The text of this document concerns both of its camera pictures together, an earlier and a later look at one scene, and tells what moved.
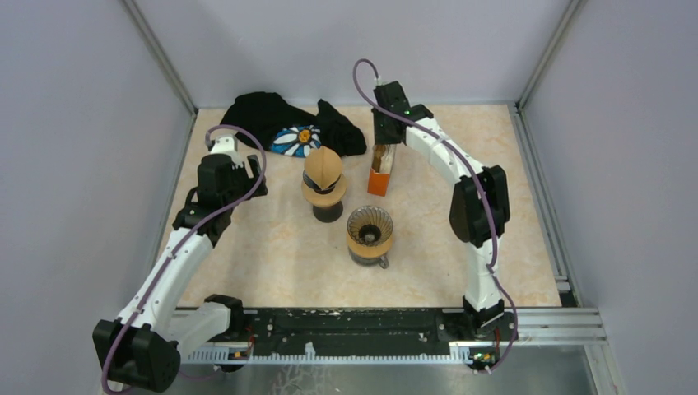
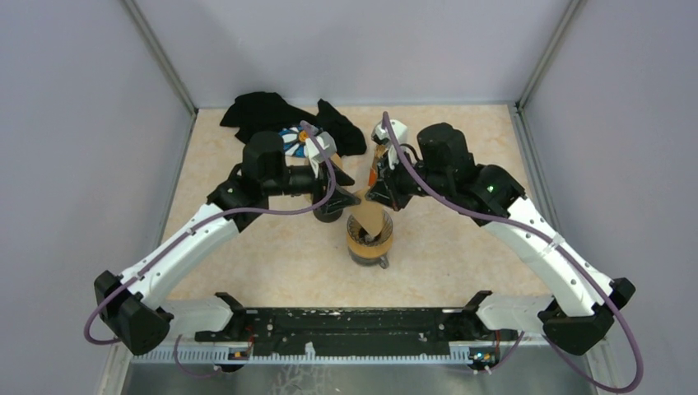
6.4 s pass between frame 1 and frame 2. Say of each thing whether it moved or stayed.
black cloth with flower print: stayed
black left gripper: moved
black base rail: stayed
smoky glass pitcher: stayed
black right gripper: moved
